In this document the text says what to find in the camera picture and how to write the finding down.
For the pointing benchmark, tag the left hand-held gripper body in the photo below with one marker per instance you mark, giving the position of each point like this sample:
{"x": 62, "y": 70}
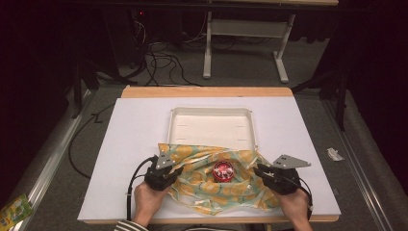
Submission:
{"x": 157, "y": 179}

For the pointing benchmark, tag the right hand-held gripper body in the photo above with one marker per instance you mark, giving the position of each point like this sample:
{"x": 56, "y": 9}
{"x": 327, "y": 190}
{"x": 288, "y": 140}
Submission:
{"x": 284, "y": 179}

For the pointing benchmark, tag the orange-print green cloth bag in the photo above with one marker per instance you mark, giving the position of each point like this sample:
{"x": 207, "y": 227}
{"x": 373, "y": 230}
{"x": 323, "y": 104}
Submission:
{"x": 205, "y": 192}

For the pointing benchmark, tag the red can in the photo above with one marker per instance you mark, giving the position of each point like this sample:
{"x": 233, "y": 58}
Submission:
{"x": 223, "y": 171}

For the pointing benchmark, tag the white plastic tray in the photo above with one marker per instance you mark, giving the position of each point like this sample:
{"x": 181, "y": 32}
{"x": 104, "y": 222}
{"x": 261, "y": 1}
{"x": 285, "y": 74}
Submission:
{"x": 211, "y": 125}

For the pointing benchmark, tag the person's left hand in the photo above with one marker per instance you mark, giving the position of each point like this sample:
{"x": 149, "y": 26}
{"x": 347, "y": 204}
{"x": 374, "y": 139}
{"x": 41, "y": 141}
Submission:
{"x": 149, "y": 202}

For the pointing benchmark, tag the person's right hand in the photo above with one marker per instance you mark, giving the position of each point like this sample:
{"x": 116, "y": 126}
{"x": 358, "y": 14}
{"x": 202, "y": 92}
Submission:
{"x": 293, "y": 205}

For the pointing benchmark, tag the crumpled white paper scrap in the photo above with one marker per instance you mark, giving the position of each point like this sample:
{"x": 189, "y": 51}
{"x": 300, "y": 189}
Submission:
{"x": 334, "y": 155}

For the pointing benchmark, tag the black metal stand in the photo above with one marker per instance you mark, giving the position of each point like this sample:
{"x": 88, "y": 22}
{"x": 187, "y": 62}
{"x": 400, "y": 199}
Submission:
{"x": 78, "y": 86}
{"x": 340, "y": 96}

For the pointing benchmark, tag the green snack packet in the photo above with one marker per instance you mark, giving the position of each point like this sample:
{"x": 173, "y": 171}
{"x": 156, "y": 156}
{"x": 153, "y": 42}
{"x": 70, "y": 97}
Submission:
{"x": 14, "y": 212}

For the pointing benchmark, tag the metal floor rail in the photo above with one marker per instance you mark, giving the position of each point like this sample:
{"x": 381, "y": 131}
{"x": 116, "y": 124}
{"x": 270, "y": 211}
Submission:
{"x": 356, "y": 166}
{"x": 48, "y": 166}

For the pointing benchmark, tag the white metal desk frame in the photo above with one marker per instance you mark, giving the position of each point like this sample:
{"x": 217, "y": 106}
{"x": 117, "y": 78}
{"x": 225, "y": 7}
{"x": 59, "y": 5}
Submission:
{"x": 247, "y": 29}

